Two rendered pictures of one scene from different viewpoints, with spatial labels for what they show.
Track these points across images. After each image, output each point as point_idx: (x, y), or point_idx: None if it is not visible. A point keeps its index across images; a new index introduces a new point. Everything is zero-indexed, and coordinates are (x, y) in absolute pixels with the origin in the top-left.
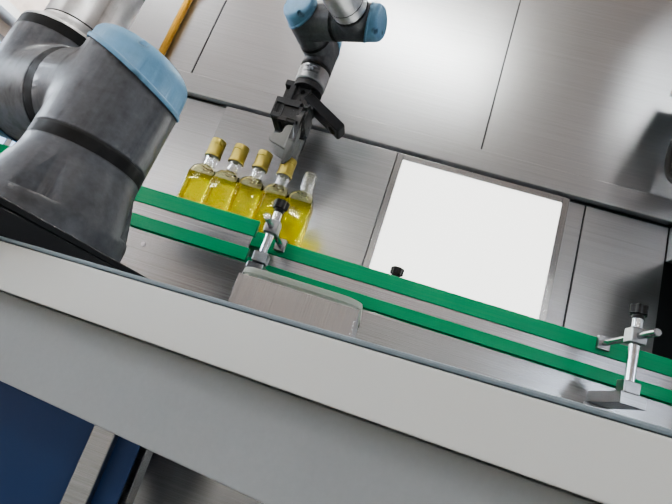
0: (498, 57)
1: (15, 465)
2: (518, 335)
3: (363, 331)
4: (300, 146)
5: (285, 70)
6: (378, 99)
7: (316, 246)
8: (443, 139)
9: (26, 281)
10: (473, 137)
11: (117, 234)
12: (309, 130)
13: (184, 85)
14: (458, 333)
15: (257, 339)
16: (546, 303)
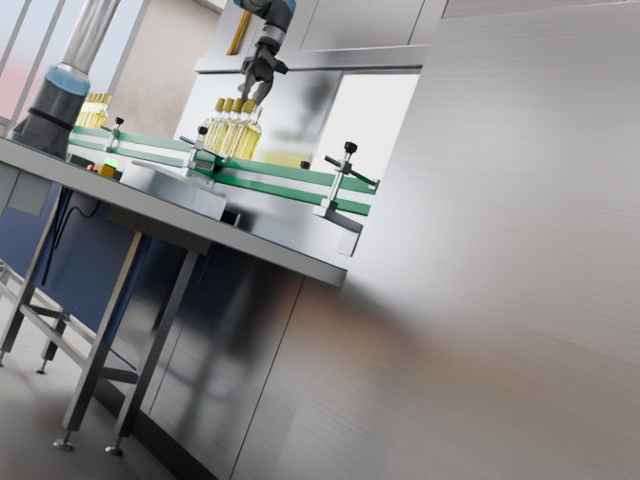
0: None
1: (102, 290)
2: (330, 190)
3: (247, 204)
4: (263, 88)
5: (295, 30)
6: (346, 29)
7: (283, 160)
8: (375, 48)
9: None
10: (404, 36)
11: (47, 145)
12: (271, 74)
13: (76, 79)
14: (296, 196)
15: None
16: None
